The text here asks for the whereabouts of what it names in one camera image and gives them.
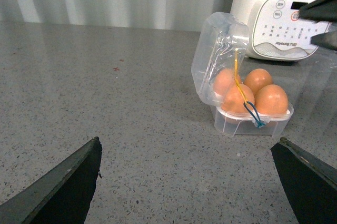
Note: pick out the white Joyoung soymilk maker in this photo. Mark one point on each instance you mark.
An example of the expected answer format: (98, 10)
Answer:
(276, 31)

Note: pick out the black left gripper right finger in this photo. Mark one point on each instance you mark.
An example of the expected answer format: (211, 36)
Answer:
(308, 182)

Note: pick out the brown egg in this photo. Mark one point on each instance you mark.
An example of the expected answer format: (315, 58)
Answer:
(234, 102)
(257, 79)
(271, 99)
(223, 81)

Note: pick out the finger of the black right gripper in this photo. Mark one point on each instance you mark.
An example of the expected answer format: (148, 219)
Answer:
(326, 40)
(319, 10)

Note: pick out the blue rubber band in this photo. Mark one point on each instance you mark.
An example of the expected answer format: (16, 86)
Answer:
(252, 110)

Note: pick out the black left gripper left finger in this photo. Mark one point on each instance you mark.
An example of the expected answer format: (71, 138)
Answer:
(63, 195)

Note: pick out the clear plastic egg box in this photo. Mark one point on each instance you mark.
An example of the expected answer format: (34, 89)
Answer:
(222, 45)

